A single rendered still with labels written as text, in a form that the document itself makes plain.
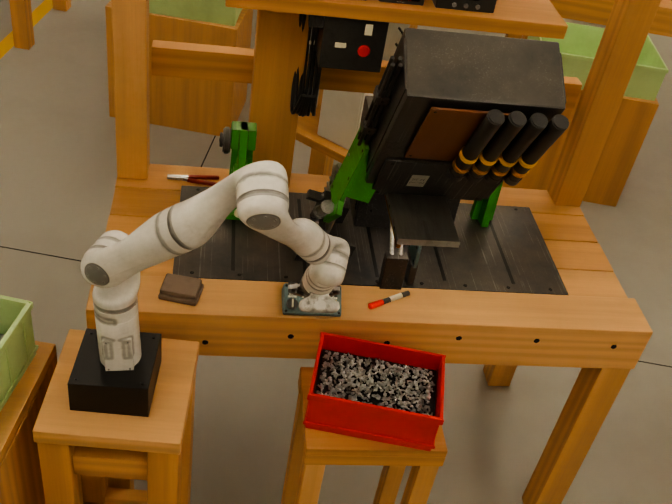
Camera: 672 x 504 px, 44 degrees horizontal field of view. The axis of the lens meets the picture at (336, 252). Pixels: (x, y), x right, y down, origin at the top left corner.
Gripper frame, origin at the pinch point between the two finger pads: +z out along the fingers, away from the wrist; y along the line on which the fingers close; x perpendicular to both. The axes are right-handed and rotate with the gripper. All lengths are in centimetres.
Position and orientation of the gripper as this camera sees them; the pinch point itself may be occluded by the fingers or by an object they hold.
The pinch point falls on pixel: (310, 294)
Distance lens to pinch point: 201.7
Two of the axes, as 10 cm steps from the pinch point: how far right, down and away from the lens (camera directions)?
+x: 0.0, 9.6, -2.8
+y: -9.9, -0.5, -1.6
